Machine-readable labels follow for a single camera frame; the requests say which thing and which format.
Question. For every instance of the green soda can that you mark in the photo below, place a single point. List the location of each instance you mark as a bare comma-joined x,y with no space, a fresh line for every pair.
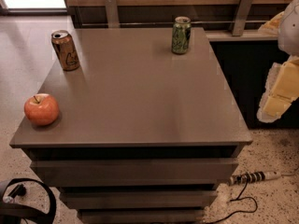
181,35

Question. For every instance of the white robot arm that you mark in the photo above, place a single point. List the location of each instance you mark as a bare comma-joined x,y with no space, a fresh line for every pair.
285,27

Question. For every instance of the brown soda can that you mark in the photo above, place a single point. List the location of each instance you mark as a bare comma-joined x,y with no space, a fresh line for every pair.
65,50

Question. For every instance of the red apple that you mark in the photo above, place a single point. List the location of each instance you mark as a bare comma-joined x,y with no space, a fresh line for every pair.
41,109

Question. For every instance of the white power strip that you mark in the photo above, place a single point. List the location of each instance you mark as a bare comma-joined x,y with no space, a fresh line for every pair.
253,177

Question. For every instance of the grey drawer cabinet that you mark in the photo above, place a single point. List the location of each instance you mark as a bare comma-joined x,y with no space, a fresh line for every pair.
144,135

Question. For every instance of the right metal wall bracket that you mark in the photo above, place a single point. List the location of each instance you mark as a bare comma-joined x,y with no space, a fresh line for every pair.
242,12

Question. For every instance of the metal wall bracket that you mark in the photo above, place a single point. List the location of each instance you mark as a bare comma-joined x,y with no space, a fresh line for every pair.
112,13
242,12

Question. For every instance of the left metal wall bracket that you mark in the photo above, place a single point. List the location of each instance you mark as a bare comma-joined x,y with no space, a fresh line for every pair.
112,13

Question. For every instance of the horizontal metal rail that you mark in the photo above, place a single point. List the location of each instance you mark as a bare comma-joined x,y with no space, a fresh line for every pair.
164,23

